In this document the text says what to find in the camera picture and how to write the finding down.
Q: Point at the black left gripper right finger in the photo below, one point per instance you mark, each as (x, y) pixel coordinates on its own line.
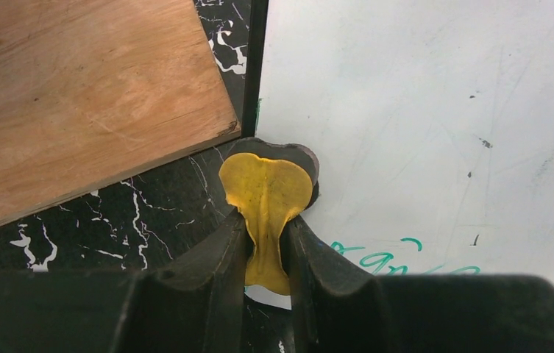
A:
(338, 307)

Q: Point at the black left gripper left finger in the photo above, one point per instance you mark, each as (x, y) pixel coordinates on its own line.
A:
(193, 304)

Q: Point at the yellow bone-shaped eraser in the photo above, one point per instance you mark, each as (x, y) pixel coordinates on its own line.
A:
(269, 184)

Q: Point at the small whiteboard black frame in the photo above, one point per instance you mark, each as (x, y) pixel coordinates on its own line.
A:
(433, 124)

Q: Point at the plywood board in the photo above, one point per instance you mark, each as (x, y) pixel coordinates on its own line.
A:
(93, 92)

